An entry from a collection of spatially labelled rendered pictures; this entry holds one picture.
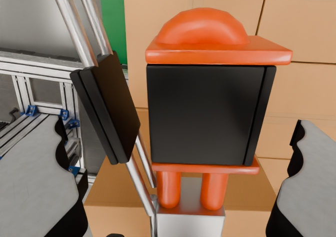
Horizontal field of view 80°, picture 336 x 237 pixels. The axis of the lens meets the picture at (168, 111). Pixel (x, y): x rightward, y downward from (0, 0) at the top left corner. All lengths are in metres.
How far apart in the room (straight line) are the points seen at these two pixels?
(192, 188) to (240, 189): 0.29
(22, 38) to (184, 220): 1.42
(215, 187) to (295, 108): 0.70
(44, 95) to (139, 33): 0.79
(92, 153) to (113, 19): 0.83
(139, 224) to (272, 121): 0.59
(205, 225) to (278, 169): 0.82
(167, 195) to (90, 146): 1.22
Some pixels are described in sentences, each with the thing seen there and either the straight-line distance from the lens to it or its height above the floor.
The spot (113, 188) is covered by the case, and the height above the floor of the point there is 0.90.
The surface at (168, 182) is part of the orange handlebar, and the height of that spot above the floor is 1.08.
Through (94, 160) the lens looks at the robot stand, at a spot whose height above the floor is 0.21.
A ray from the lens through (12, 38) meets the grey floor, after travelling 1.55.
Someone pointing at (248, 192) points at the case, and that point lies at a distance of 0.49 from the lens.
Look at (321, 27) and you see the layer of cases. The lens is 0.78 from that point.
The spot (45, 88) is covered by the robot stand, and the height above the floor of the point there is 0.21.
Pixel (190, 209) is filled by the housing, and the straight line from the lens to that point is 0.20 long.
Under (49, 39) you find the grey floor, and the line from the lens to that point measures 1.43.
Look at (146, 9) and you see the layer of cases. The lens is 0.66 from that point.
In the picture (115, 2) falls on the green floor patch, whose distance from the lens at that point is 1.24.
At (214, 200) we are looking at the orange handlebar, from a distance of 0.19.
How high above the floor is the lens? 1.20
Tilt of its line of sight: 61 degrees down
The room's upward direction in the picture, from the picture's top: 175 degrees counter-clockwise
